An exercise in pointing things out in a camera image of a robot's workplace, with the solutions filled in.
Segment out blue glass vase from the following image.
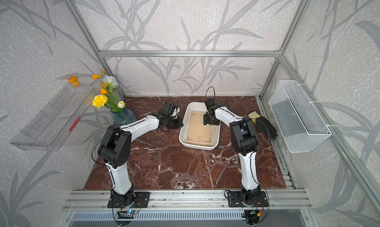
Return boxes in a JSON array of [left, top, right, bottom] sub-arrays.
[[112, 108, 137, 125]]

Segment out right circuit board with wires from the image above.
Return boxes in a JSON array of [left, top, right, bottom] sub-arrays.
[[241, 210, 263, 226]]

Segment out white wire mesh basket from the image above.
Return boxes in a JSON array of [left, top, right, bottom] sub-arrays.
[[269, 80, 332, 153]]

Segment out clear acrylic wall shelf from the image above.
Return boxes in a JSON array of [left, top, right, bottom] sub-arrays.
[[10, 84, 96, 151]]

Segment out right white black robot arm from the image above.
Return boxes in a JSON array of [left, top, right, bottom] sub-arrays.
[[203, 97, 261, 205]]

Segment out white plastic storage box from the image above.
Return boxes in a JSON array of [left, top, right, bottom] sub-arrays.
[[179, 102, 220, 150]]

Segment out yellow orange artificial flowers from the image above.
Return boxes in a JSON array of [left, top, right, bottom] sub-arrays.
[[67, 69, 127, 113]]

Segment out black yellow work glove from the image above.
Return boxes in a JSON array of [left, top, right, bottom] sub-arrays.
[[248, 111, 278, 140]]

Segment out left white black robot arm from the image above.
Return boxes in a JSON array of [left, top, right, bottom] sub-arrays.
[[98, 113, 183, 195]]

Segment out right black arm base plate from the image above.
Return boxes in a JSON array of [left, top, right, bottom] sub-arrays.
[[224, 190, 269, 208]]

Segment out left green circuit board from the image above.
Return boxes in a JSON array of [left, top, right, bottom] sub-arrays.
[[117, 209, 140, 219]]

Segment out beige stationery paper stack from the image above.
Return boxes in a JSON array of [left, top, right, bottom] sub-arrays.
[[185, 110, 219, 147]]

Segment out aluminium cage frame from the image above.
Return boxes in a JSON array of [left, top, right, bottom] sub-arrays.
[[61, 0, 380, 211]]

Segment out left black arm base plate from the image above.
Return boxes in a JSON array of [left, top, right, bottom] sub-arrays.
[[107, 190, 150, 209]]

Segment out aluminium front rail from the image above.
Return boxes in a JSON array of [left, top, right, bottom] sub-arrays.
[[62, 189, 312, 211]]

